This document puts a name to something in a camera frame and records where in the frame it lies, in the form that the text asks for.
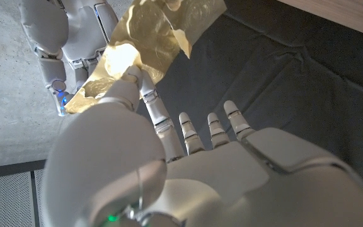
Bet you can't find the gold foil seal sheet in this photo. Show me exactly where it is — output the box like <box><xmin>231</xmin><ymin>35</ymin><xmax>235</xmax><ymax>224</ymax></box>
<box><xmin>64</xmin><ymin>0</ymin><xmax>228</xmax><ymax>115</ymax></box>

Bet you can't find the black backdrop curtain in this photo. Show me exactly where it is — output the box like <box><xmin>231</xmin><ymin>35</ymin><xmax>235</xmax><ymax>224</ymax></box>
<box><xmin>135</xmin><ymin>0</ymin><xmax>363</xmax><ymax>202</ymax></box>

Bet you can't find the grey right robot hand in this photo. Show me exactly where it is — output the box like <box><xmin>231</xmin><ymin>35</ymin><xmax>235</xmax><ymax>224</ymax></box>
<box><xmin>19</xmin><ymin>0</ymin><xmax>119</xmax><ymax>117</ymax></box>

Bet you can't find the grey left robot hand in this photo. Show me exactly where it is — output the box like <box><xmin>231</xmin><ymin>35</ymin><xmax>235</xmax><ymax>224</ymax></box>
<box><xmin>41</xmin><ymin>64</ymin><xmax>363</xmax><ymax>227</ymax></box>

